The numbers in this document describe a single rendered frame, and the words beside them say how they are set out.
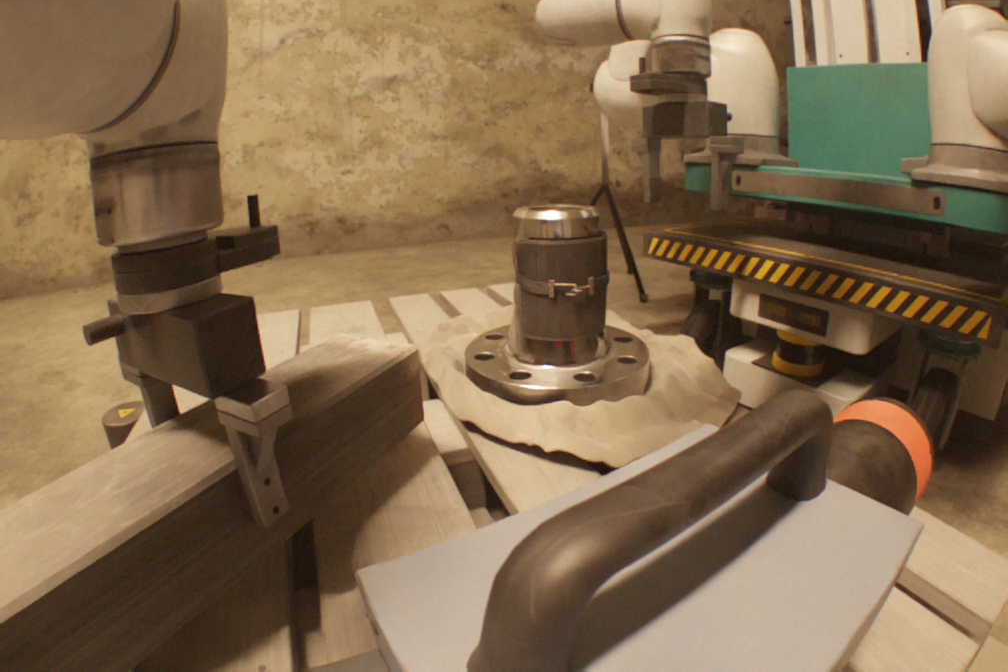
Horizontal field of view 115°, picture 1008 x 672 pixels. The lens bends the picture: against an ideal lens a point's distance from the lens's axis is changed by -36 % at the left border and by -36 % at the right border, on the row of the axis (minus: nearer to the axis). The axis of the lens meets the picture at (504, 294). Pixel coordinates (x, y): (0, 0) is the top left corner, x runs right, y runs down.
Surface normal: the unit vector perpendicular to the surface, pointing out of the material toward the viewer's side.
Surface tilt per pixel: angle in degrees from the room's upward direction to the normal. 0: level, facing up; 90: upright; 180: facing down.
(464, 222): 90
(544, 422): 49
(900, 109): 90
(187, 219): 90
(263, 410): 90
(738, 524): 0
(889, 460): 28
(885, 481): 36
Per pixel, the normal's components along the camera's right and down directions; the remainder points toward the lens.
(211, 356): 0.93, 0.07
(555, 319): -0.12, 0.26
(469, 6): 0.35, 0.22
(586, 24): -0.47, 0.73
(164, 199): 0.70, 0.16
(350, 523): -0.03, -0.97
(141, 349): -0.38, 0.25
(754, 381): -0.88, 0.15
